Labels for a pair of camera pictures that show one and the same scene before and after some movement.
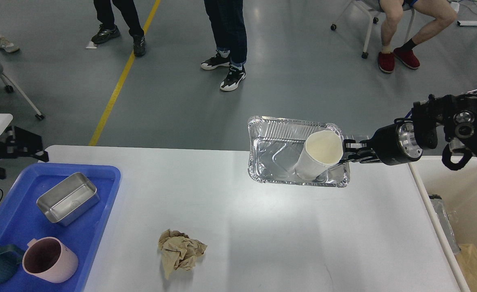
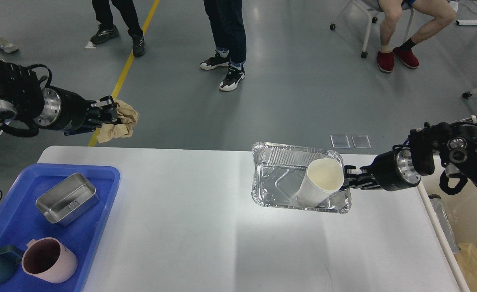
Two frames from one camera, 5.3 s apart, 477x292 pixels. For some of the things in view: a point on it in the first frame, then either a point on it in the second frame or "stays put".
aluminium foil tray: [275, 145] -> [279, 171]
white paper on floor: [91, 45] stays put
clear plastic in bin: [439, 206] stays put
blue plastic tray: [16, 218] stays put
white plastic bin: [470, 196] stays put
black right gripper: [394, 144] -> [393, 170]
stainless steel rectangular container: [67, 199] stays put
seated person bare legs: [392, 11] stays put
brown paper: [178, 251] -> [128, 117]
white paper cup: [322, 148] -> [324, 177]
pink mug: [48, 258] stays put
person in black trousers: [107, 29] stays put
